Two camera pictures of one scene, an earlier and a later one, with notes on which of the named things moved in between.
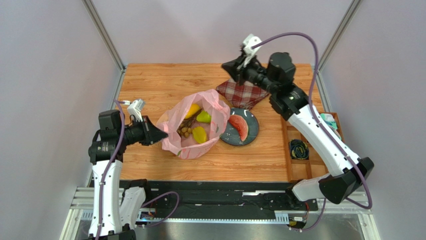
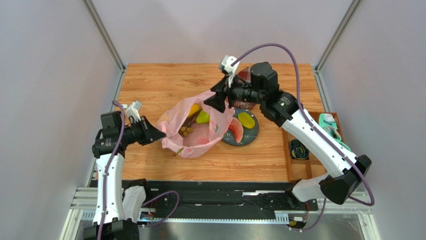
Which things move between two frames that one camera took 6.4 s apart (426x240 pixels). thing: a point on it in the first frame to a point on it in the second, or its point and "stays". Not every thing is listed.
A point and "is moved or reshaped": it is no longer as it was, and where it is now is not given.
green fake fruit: [203, 117] stays
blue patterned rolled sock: [299, 149] stays
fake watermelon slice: [241, 125] is moved or reshaped
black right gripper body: [240, 70] to [227, 94]
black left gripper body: [143, 134] stays
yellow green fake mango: [199, 134] to [246, 120]
